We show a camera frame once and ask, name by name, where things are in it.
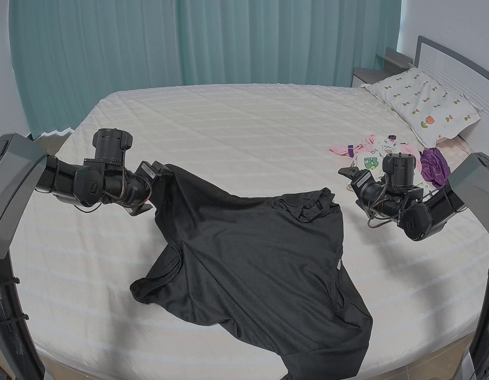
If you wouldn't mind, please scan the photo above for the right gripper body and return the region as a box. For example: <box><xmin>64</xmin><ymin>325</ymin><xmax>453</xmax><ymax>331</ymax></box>
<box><xmin>349</xmin><ymin>169</ymin><xmax>388</xmax><ymax>217</ymax></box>

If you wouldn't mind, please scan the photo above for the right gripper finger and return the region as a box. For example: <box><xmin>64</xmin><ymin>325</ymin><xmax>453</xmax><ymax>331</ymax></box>
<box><xmin>338</xmin><ymin>167</ymin><xmax>363</xmax><ymax>182</ymax></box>

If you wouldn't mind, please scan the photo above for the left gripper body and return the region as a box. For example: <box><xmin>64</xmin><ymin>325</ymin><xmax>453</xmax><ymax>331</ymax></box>
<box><xmin>105</xmin><ymin>161</ymin><xmax>172</xmax><ymax>209</ymax></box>

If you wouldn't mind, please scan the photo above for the black T-shirt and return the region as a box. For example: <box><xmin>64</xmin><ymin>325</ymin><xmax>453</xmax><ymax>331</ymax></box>
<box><xmin>130</xmin><ymin>164</ymin><xmax>374</xmax><ymax>380</ymax></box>

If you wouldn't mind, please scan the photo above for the bed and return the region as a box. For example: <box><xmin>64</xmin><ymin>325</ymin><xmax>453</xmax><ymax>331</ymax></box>
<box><xmin>7</xmin><ymin>35</ymin><xmax>489</xmax><ymax>380</ymax></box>

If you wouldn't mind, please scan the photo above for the white printed pyjama top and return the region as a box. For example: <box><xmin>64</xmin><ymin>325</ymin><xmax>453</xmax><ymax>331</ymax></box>
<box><xmin>345</xmin><ymin>135</ymin><xmax>421</xmax><ymax>191</ymax></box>

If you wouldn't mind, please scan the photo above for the pink garment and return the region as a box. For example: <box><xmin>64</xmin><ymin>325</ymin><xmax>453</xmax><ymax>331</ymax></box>
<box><xmin>329</xmin><ymin>134</ymin><xmax>421</xmax><ymax>169</ymax></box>

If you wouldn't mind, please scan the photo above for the purple garment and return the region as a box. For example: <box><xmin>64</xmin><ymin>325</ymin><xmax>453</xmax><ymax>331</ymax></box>
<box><xmin>421</xmin><ymin>148</ymin><xmax>453</xmax><ymax>189</ymax></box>

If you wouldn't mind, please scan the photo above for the grey bedside table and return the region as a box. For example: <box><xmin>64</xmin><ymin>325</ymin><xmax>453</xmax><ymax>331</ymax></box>
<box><xmin>352</xmin><ymin>47</ymin><xmax>413</xmax><ymax>88</ymax></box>

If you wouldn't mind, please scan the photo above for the white printed pillow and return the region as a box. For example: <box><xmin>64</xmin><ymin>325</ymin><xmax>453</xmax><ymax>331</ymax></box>
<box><xmin>361</xmin><ymin>68</ymin><xmax>483</xmax><ymax>148</ymax></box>

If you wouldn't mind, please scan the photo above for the blue-green curtain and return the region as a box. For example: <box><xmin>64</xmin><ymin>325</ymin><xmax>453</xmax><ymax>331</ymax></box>
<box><xmin>177</xmin><ymin>0</ymin><xmax>403</xmax><ymax>88</ymax></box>
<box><xmin>9</xmin><ymin>0</ymin><xmax>180</xmax><ymax>139</ymax></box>

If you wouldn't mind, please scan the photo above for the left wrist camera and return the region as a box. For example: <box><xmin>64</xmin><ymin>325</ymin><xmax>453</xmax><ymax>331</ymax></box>
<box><xmin>126</xmin><ymin>203</ymin><xmax>156</xmax><ymax>217</ymax></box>

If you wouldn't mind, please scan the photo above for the black cable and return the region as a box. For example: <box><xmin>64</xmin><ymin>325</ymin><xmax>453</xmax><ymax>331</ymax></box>
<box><xmin>367</xmin><ymin>208</ymin><xmax>403</xmax><ymax>229</ymax></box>

